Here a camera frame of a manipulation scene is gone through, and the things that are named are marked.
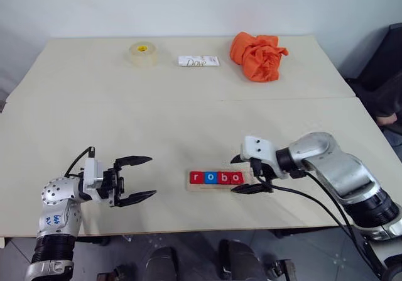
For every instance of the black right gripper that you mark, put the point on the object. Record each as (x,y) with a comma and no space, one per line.
(264,172)

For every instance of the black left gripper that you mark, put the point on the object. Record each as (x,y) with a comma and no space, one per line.
(113,185)

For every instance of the red letter tile o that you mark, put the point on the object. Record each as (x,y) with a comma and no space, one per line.
(235,177)

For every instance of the red letter tile b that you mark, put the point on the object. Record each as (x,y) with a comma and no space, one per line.
(221,177)

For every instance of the blue letter tile o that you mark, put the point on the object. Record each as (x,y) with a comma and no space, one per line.
(208,177)

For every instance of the wooden letter block tray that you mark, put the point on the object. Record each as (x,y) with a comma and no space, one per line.
(207,188)

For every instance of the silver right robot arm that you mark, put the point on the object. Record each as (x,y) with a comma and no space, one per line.
(329,155)

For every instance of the person's dark-sleeved forearm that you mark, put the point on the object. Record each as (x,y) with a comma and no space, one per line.
(391,105)

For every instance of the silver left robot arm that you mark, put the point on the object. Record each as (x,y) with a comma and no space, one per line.
(56,193)

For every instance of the bystander's bare hand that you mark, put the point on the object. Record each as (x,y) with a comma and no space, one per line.
(387,120)

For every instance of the black table leg base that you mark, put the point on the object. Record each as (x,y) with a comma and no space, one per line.
(287,233)
(94,240)

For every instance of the dark rounded shape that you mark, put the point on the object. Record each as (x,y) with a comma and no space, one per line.
(163,265)
(242,262)

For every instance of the crumpled orange cloth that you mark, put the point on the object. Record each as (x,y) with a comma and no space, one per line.
(257,58)

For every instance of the white Dove soap packet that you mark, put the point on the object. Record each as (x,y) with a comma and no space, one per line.
(198,61)

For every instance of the clear packing tape roll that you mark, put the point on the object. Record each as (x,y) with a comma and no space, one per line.
(143,55)

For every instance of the black office chair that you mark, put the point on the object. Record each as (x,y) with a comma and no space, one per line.
(381,61)

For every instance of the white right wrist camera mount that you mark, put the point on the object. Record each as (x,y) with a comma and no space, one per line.
(257,146)

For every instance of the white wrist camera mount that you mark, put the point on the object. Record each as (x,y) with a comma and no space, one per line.
(92,172)
(257,146)

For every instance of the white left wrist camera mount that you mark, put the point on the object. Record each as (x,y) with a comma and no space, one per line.
(92,172)

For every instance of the dark metal caster bracket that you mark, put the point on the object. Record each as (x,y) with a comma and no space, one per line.
(281,270)

